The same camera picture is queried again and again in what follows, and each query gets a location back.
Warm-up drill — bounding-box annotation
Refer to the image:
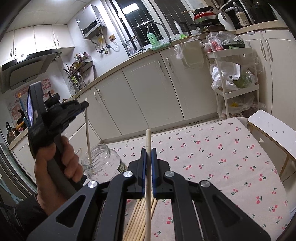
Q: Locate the clear glass jar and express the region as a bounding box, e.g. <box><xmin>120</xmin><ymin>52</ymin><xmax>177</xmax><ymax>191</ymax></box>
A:
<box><xmin>81</xmin><ymin>144</ymin><xmax>127</xmax><ymax>183</ymax></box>

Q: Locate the person's left forearm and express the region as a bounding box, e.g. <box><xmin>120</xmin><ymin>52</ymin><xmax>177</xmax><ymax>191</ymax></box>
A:
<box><xmin>1</xmin><ymin>194</ymin><xmax>48</xmax><ymax>240</ymax></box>

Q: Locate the chrome kitchen faucet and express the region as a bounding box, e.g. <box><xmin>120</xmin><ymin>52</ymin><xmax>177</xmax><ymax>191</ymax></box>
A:
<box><xmin>147</xmin><ymin>22</ymin><xmax>172</xmax><ymax>42</ymax></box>

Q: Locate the person's left hand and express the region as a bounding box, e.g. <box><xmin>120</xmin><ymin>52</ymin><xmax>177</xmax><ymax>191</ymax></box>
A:
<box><xmin>34</xmin><ymin>136</ymin><xmax>83</xmax><ymax>216</ymax></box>

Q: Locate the black wok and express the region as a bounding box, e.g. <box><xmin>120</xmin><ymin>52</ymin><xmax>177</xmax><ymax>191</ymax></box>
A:
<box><xmin>44</xmin><ymin>90</ymin><xmax>60</xmax><ymax>109</ymax></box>

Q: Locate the metal kettle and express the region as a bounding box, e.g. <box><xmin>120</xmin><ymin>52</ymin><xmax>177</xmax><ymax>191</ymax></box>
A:
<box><xmin>6</xmin><ymin>122</ymin><xmax>20</xmax><ymax>145</ymax></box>

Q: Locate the black range hood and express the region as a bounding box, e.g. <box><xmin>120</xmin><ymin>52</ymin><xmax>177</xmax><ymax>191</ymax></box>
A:
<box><xmin>1</xmin><ymin>49</ymin><xmax>60</xmax><ymax>93</ymax></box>

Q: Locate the silver water heater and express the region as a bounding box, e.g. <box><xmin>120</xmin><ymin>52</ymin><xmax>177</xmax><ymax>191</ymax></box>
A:
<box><xmin>75</xmin><ymin>4</ymin><xmax>106</xmax><ymax>40</ymax></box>

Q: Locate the white step stool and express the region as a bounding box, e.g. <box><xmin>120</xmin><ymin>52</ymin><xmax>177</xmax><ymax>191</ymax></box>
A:
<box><xmin>247</xmin><ymin>110</ymin><xmax>296</xmax><ymax>178</ymax></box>

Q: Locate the green soap bottle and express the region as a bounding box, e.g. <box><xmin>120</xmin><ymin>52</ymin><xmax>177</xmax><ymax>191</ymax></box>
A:
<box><xmin>147</xmin><ymin>32</ymin><xmax>159</xmax><ymax>47</ymax></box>

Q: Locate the white rolling cart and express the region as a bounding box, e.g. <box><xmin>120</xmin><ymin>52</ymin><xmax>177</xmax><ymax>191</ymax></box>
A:
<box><xmin>202</xmin><ymin>32</ymin><xmax>262</xmax><ymax>120</ymax></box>

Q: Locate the hanging trash bag bin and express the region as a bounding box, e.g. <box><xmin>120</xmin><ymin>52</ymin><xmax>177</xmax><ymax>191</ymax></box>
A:
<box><xmin>174</xmin><ymin>37</ymin><xmax>204</xmax><ymax>68</ymax></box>

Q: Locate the window with bars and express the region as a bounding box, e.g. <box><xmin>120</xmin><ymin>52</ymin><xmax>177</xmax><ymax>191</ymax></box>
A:
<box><xmin>105</xmin><ymin>1</ymin><xmax>207</xmax><ymax>47</ymax></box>

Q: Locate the green cleaning cloth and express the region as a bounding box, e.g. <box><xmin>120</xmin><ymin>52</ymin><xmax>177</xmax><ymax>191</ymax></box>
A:
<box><xmin>151</xmin><ymin>42</ymin><xmax>171</xmax><ymax>51</ymax></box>

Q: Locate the white spray bottle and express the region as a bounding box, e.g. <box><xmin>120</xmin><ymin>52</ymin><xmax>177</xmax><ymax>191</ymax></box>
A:
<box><xmin>174</xmin><ymin>21</ymin><xmax>184</xmax><ymax>39</ymax></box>

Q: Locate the red lidded pan stack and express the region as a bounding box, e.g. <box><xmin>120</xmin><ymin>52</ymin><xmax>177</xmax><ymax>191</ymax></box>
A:
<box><xmin>182</xmin><ymin>6</ymin><xmax>226</xmax><ymax>34</ymax></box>

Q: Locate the white plastic jug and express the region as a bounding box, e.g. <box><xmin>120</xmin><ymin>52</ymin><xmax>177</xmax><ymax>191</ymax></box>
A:
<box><xmin>217</xmin><ymin>7</ymin><xmax>236</xmax><ymax>31</ymax></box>

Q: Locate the clear plastic bottle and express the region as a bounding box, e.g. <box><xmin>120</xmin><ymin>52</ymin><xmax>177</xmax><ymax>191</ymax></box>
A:
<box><xmin>232</xmin><ymin>2</ymin><xmax>250</xmax><ymax>27</ymax></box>

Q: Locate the wall spice rack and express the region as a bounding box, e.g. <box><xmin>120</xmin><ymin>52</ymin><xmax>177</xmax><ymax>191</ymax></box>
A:
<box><xmin>61</xmin><ymin>52</ymin><xmax>95</xmax><ymax>93</ymax></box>

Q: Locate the wire dish basket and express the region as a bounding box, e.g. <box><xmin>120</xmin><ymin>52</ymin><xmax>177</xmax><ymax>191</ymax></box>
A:
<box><xmin>121</xmin><ymin>36</ymin><xmax>139</xmax><ymax>56</ymax></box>

